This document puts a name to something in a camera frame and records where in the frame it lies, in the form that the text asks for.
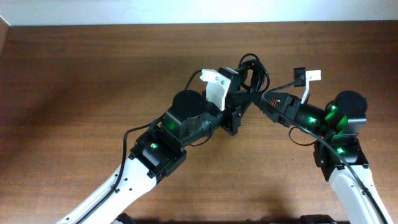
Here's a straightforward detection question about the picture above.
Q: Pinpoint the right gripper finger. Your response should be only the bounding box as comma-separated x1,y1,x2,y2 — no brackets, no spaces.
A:
253,95,280,122
262,93,292,108

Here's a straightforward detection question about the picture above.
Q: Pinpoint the black cable bundle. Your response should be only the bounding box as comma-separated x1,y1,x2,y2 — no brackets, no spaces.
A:
236,53,271,94

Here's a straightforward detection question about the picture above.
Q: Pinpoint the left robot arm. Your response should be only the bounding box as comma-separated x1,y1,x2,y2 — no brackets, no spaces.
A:
59,65,251,223

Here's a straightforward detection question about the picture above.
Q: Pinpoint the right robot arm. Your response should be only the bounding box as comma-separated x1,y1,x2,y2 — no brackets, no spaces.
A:
254,68,392,223

